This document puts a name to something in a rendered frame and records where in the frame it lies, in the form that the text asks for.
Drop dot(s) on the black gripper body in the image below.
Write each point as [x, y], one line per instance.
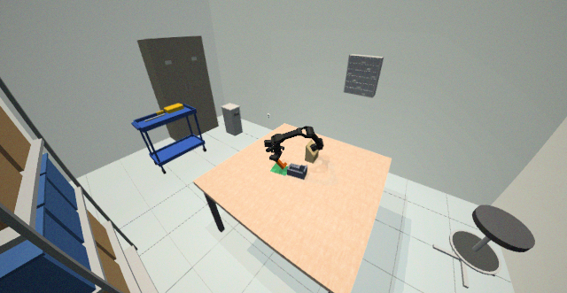
[276, 151]

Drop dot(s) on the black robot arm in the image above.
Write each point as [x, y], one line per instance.
[277, 139]

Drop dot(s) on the orange l-shaped part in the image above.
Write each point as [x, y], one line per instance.
[281, 164]

